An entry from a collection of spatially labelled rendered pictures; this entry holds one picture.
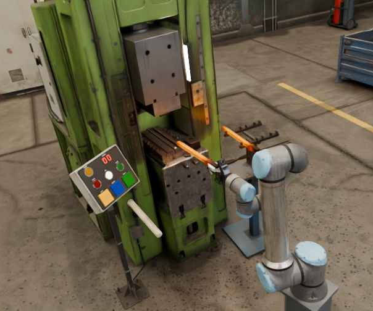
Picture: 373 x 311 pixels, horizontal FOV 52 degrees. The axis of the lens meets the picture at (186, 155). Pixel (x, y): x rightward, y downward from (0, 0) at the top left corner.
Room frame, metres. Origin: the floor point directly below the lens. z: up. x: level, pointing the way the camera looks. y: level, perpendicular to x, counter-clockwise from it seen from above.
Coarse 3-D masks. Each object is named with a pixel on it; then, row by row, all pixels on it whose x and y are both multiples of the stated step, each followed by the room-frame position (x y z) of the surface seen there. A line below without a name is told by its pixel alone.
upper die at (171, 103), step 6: (174, 96) 2.35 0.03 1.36; (138, 102) 2.47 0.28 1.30; (156, 102) 2.28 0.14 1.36; (162, 102) 2.30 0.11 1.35; (168, 102) 2.32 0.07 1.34; (174, 102) 2.34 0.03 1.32; (144, 108) 2.40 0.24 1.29; (150, 108) 2.31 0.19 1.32; (156, 108) 2.28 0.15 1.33; (162, 108) 2.30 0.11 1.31; (168, 108) 2.32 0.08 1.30; (174, 108) 2.34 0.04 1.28; (156, 114) 2.28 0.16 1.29
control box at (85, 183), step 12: (96, 156) 2.01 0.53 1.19; (108, 156) 2.01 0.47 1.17; (120, 156) 2.06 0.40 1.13; (84, 168) 1.88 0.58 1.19; (96, 168) 1.92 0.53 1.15; (108, 168) 1.96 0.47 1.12; (84, 180) 1.83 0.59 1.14; (108, 180) 1.91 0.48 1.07; (120, 180) 1.95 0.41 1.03; (84, 192) 1.82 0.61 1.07; (96, 192) 1.82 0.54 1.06; (96, 204) 1.77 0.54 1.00; (108, 204) 1.80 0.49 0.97
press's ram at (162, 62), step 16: (144, 32) 2.47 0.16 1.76; (160, 32) 2.40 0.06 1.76; (176, 32) 2.38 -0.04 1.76; (128, 48) 2.33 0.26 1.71; (144, 48) 2.27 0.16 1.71; (160, 48) 2.32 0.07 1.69; (176, 48) 2.37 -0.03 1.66; (128, 64) 2.37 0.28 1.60; (144, 64) 2.26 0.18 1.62; (160, 64) 2.31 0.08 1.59; (176, 64) 2.37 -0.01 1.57; (144, 80) 2.26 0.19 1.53; (160, 80) 2.31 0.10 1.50; (176, 80) 2.36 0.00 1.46; (144, 96) 2.25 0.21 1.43; (160, 96) 2.30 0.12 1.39
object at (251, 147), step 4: (224, 128) 2.52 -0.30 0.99; (228, 128) 2.51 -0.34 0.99; (228, 132) 2.46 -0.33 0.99; (232, 132) 2.45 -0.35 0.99; (232, 136) 2.42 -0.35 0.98; (236, 136) 2.37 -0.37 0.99; (240, 136) 2.37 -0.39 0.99; (240, 140) 2.31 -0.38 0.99; (244, 140) 2.31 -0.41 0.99; (244, 144) 2.27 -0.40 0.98; (248, 144) 2.24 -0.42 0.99; (252, 144) 2.21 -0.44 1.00; (248, 148) 2.21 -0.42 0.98; (252, 148) 2.20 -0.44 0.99; (256, 148) 2.16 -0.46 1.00
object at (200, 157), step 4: (180, 144) 2.24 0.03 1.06; (184, 144) 2.24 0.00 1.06; (184, 148) 2.20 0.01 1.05; (188, 148) 2.17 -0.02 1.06; (192, 152) 2.11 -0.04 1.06; (196, 152) 2.10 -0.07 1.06; (196, 156) 2.07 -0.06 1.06; (200, 156) 2.05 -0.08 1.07; (204, 160) 1.99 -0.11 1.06; (208, 160) 1.97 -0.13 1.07; (212, 164) 1.92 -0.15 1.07; (216, 164) 1.92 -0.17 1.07
